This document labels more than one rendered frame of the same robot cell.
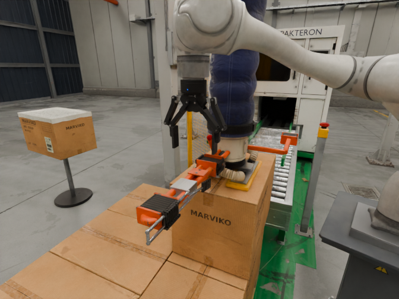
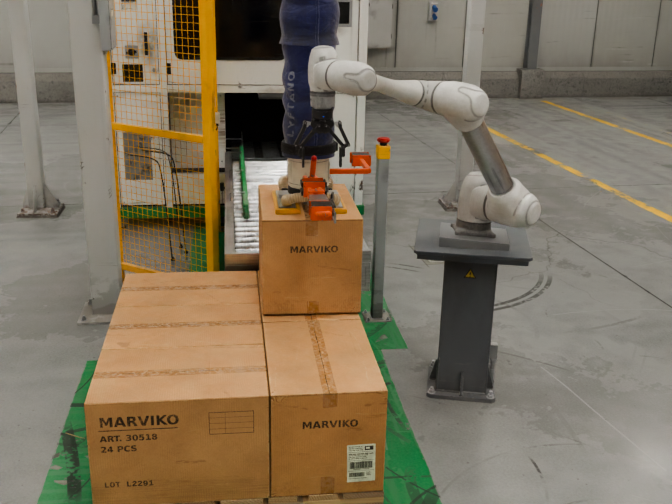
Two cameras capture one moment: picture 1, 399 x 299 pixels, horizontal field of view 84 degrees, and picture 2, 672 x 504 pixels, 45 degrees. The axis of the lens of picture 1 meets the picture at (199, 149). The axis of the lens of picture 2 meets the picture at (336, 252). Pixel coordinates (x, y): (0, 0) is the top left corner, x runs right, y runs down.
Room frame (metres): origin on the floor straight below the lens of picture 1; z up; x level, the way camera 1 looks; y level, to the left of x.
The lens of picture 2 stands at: (-1.85, 1.50, 1.88)
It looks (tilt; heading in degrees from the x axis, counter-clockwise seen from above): 19 degrees down; 328
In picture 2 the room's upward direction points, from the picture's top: 1 degrees clockwise
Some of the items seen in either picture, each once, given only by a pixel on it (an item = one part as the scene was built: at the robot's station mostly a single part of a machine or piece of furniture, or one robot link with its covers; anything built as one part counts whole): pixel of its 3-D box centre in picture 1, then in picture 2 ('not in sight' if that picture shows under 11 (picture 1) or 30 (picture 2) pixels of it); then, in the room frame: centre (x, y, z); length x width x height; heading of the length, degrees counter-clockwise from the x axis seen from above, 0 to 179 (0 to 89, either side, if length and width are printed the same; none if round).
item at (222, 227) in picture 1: (228, 199); (306, 244); (1.09, -0.17, 0.75); 0.60 x 0.40 x 0.40; 155
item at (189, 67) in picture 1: (193, 68); (322, 99); (0.66, 0.02, 1.45); 0.09 x 0.09 x 0.06
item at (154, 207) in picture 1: (157, 210); (320, 210); (0.50, 0.11, 1.09); 0.08 x 0.07 x 0.05; 155
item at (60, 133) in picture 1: (59, 130); not in sight; (2.26, 1.48, 0.82); 0.60 x 0.40 x 0.40; 61
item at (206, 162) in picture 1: (209, 164); (313, 187); (0.81, -0.04, 1.08); 0.10 x 0.08 x 0.06; 65
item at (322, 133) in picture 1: (312, 184); (379, 234); (1.70, -0.98, 0.50); 0.07 x 0.07 x 1.00; 66
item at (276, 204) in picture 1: (239, 196); (298, 257); (1.38, -0.29, 0.58); 0.70 x 0.03 x 0.06; 66
